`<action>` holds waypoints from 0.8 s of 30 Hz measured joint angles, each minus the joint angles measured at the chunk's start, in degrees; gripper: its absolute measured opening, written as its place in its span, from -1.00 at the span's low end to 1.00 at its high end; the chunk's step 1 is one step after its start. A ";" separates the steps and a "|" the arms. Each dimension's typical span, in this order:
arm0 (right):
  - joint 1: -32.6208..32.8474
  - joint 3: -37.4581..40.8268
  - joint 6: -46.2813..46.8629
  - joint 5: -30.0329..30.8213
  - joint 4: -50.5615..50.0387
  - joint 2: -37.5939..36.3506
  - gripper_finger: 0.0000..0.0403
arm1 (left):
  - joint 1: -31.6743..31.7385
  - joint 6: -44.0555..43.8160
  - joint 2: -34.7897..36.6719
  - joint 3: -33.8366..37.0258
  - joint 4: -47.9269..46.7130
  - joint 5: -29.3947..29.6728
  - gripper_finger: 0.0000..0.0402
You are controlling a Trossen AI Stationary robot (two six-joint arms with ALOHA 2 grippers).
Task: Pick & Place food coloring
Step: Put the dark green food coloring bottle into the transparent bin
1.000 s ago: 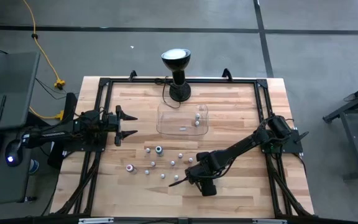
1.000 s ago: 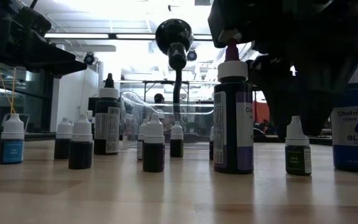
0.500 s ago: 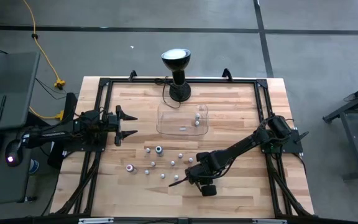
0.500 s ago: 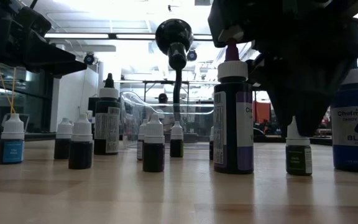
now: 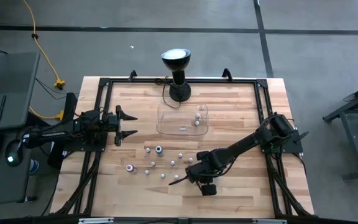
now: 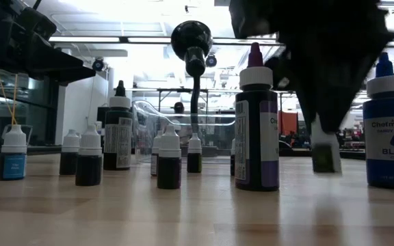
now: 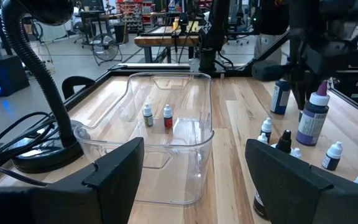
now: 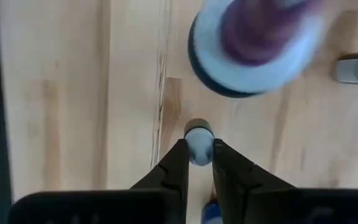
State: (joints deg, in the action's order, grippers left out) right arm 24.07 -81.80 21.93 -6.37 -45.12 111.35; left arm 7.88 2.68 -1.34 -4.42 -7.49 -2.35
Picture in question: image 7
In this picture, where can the small dark dropper bottle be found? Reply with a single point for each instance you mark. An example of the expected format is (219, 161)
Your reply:
(296, 152)
(332, 160)
(262, 138)

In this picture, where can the small red dropper bottle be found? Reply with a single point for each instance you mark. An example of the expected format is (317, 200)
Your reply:
(168, 121)

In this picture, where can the black chair back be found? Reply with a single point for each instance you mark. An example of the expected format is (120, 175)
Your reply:
(73, 81)

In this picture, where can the large purple food coloring bottle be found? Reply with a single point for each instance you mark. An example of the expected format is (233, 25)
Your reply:
(312, 124)

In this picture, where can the clear plastic bin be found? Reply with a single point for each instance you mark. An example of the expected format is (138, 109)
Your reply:
(179, 180)

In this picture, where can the black computer blue lights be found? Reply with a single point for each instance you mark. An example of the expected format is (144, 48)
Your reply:
(8, 77)

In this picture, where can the small olive-label dropper bottle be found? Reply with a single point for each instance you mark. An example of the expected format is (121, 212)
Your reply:
(148, 119)

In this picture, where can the floor fan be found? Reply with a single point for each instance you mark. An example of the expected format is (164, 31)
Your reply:
(106, 48)

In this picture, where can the small maroon dropper bottle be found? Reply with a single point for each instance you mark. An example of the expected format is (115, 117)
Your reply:
(266, 124)

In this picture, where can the large blue food coloring bottle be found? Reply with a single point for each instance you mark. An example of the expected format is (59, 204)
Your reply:
(280, 99)

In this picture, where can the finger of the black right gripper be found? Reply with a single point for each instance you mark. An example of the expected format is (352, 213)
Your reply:
(314, 84)
(300, 93)

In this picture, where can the wooden background table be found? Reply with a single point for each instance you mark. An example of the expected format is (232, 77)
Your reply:
(160, 41)

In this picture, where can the shelf with red bins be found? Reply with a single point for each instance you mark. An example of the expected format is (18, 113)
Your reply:
(135, 9)

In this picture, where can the black gooseneck desk lamp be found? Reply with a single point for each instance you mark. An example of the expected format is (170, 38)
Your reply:
(42, 163)

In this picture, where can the large black-tipped coloring bottle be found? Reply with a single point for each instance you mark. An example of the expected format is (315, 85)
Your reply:
(284, 143)

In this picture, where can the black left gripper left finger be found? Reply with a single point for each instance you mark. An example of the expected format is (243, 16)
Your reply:
(120, 180)

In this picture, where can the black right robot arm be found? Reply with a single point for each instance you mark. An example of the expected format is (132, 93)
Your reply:
(213, 37)

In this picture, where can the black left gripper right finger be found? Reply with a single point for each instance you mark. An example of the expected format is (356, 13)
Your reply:
(278, 180)

